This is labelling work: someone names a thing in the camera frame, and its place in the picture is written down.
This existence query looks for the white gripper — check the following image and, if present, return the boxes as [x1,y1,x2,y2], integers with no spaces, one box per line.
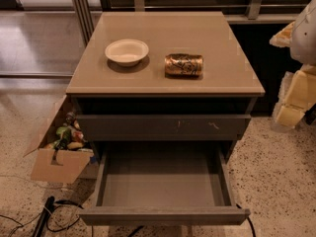
[270,22,316,128]

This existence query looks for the grey drawer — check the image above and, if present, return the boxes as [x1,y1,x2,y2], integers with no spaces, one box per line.
[80,141,250,226]
[77,115,251,141]

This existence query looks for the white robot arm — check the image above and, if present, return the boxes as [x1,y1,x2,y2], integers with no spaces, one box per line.
[270,0,316,128]

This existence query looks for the grey drawer cabinet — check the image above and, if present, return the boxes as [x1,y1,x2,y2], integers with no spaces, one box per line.
[66,12,265,156]

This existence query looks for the grey top drawer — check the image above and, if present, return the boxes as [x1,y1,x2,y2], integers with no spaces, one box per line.
[77,115,251,141]

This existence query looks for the orange soda can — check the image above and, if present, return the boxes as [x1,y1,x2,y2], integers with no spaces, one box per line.
[165,53,203,77]

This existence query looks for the white bowl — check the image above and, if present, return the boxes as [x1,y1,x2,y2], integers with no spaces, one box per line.
[105,39,149,67]

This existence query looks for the toy items in box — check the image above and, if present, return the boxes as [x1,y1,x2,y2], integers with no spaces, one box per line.
[44,111,93,153]

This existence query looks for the cardboard box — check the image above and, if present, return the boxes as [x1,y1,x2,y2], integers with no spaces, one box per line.
[24,96,99,184]

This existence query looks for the black power strip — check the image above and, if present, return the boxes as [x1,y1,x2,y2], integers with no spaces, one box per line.
[32,197,54,237]

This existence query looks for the black floor cable left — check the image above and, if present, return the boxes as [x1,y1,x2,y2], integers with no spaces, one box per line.
[0,199,95,237]

